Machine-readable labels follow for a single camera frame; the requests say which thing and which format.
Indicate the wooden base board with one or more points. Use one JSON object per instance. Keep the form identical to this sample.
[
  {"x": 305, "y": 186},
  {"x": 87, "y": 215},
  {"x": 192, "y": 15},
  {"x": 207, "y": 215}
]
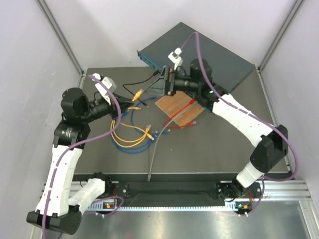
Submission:
[{"x": 172, "y": 105}]

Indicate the aluminium frame rail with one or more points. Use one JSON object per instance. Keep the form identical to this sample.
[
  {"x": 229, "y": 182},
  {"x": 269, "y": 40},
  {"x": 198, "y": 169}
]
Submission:
[{"x": 84, "y": 197}]

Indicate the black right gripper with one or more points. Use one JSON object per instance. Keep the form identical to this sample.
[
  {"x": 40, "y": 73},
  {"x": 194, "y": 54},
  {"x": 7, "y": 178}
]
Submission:
[{"x": 158, "y": 88}]

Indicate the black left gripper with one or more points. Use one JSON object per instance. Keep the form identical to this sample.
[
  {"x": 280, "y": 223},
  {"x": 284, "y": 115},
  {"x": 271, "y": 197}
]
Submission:
[{"x": 124, "y": 104}]

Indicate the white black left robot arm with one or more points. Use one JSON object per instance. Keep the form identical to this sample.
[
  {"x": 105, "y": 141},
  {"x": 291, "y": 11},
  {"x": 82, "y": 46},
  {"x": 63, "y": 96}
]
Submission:
[{"x": 57, "y": 210}]

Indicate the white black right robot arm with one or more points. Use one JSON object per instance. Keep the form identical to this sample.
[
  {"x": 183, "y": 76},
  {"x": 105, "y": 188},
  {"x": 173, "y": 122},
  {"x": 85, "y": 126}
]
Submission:
[{"x": 270, "y": 142}]

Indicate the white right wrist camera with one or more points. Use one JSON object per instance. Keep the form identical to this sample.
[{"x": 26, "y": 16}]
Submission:
[{"x": 175, "y": 58}]

